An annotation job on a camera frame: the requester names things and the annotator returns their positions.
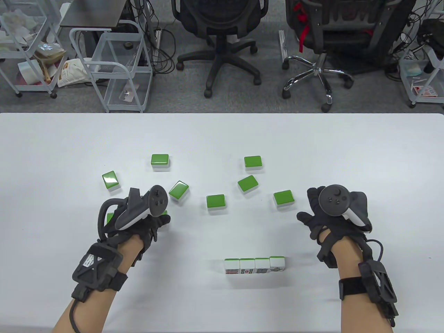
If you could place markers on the red white box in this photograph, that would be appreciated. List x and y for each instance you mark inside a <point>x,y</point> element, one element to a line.
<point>425,91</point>

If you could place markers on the white paper roll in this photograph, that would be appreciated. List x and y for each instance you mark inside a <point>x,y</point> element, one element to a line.
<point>27,71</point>

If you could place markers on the white power strip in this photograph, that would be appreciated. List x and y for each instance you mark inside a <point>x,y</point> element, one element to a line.
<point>158,38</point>

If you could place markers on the person's left hand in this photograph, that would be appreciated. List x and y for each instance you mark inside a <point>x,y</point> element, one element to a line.
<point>138,236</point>

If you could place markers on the white crumpled bag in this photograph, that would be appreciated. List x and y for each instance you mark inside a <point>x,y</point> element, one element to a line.
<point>15,20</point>

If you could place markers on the green white mahjong tile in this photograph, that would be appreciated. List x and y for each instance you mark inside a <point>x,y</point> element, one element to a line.
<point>164,213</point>

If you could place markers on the small clear packet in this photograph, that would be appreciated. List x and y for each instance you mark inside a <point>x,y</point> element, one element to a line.
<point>125,94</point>

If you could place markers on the black white hand controller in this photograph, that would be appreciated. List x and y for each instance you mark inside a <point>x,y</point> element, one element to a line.
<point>333,200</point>
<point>158,201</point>

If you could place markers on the dark desk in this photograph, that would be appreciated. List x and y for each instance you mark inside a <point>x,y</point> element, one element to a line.
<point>93,14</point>

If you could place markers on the person's right hand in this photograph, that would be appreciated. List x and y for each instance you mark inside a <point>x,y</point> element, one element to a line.
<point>333,229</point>

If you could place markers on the wooden stick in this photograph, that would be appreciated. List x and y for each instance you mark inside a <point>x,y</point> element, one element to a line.
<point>47,74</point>

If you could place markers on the light blue pouch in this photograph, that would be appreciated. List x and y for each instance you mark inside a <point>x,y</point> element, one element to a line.
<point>412,69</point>

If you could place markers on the row of mahjong tiles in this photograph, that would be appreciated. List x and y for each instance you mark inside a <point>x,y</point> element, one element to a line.
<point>248,269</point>

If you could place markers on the black chrome-base office chair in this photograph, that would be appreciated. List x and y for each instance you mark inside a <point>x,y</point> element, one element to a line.
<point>347,38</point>

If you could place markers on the person's left forearm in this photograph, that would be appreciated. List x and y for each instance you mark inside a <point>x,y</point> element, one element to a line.
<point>86,312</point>

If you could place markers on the white tubular metal cart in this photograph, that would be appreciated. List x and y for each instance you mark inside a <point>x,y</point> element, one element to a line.
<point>118,99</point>

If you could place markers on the group of green mahjong tiles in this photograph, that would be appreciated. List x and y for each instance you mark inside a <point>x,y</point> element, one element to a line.
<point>160,160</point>

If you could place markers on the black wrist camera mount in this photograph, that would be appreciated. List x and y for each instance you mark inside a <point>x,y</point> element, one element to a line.
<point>376,281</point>
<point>97,267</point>

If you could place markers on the white printed bag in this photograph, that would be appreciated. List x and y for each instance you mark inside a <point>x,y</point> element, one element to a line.
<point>71,74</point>

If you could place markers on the black mesh office chair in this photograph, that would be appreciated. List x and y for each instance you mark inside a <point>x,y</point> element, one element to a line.
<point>219,20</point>

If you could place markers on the crumpled clear plastic bag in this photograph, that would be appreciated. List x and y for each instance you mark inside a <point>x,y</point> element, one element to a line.
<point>48,52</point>

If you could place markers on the black gear bundle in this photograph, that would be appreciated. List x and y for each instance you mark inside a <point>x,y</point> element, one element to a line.
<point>432,34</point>

